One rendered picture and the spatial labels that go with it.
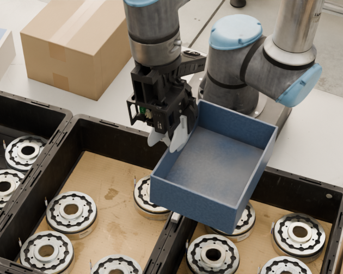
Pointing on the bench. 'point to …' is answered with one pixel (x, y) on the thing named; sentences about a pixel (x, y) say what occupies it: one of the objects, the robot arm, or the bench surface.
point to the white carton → (0, 52)
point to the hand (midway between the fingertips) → (176, 141)
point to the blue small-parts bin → (214, 167)
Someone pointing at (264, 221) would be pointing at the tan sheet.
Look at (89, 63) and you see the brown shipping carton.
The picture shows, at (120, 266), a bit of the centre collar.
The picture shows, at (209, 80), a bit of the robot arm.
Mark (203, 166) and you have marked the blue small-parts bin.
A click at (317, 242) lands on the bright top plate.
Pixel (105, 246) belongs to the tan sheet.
